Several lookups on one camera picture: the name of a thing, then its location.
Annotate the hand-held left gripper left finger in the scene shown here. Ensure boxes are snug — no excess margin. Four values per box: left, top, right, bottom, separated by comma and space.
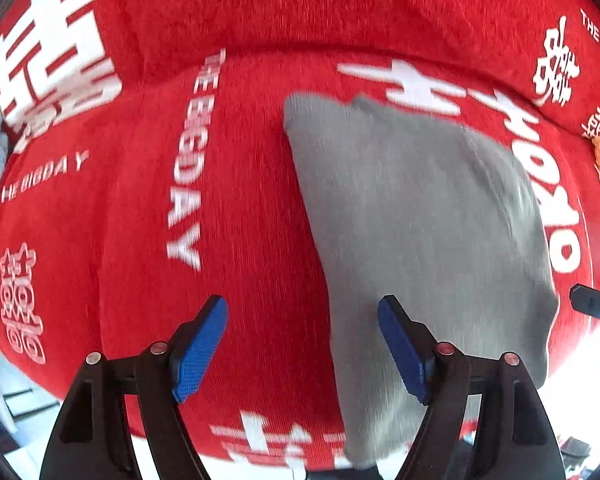
39, 295, 230, 480

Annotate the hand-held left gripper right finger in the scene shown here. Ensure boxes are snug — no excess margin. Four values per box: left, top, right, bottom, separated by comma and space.
377, 295, 567, 480

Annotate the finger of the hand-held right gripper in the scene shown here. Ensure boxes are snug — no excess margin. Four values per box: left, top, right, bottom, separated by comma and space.
569, 284, 600, 329

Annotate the grey small garment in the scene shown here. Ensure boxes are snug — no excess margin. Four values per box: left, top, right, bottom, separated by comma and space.
283, 91, 561, 469

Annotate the red printed blanket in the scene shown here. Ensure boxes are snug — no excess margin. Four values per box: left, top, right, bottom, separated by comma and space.
0, 0, 600, 467

